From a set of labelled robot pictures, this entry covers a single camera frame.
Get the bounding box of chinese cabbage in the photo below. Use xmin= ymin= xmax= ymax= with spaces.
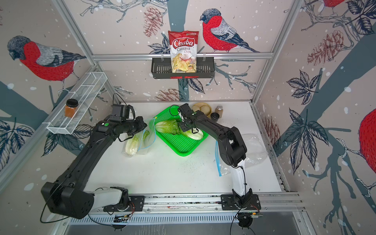
xmin=180 ymin=128 xmax=204 ymax=141
xmin=123 ymin=130 xmax=151 ymax=157
xmin=155 ymin=119 xmax=180 ymax=135

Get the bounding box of clear zipper bag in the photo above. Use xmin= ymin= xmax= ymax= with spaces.
xmin=122 ymin=118 xmax=156 ymax=157
xmin=215 ymin=134 xmax=268 ymax=177

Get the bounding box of chinese cabbage front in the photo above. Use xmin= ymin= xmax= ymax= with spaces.
xmin=123 ymin=130 xmax=151 ymax=157

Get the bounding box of green plastic basket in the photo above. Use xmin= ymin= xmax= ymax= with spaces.
xmin=154 ymin=105 xmax=209 ymax=157

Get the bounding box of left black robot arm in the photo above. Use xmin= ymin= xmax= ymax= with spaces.
xmin=41 ymin=104 xmax=147 ymax=219

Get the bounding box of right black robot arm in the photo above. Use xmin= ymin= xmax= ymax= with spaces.
xmin=178 ymin=103 xmax=253 ymax=209

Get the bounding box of red Chuba chips bag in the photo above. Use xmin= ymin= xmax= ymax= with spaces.
xmin=168 ymin=31 xmax=199 ymax=73

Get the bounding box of yellow bamboo steamer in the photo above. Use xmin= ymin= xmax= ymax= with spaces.
xmin=192 ymin=102 xmax=212 ymax=117

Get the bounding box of black lid spice shaker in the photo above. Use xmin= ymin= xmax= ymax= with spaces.
xmin=210 ymin=112 xmax=220 ymax=122

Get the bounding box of brown spice shaker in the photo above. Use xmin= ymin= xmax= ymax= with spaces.
xmin=215 ymin=105 xmax=223 ymax=118

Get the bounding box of orange spice jar black lid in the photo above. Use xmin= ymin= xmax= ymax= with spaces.
xmin=65 ymin=99 xmax=79 ymax=118

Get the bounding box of white wire shelf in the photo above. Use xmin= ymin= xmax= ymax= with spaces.
xmin=47 ymin=71 xmax=107 ymax=135

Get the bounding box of black hanging wire basket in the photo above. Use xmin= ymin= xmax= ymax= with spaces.
xmin=151 ymin=57 xmax=215 ymax=79

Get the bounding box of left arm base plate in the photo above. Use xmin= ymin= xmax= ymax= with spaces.
xmin=103 ymin=196 xmax=145 ymax=214

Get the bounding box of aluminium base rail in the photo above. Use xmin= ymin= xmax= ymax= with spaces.
xmin=69 ymin=193 xmax=306 ymax=226

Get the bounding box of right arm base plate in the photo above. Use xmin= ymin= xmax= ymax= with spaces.
xmin=220 ymin=194 xmax=261 ymax=211

